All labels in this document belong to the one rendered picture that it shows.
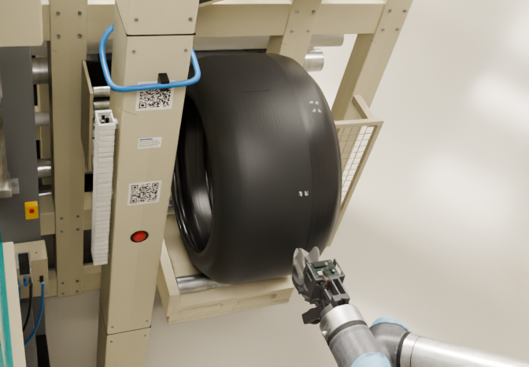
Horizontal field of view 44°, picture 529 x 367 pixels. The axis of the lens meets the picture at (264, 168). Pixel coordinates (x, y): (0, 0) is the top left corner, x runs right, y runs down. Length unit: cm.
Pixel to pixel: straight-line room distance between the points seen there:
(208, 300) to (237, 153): 54
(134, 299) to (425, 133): 255
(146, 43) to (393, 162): 264
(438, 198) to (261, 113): 232
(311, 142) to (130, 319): 81
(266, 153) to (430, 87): 310
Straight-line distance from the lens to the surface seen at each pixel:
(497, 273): 349
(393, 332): 149
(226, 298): 183
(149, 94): 135
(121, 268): 177
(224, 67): 155
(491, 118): 444
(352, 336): 134
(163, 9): 124
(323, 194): 149
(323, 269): 142
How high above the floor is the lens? 236
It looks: 43 degrees down
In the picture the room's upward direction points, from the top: 16 degrees clockwise
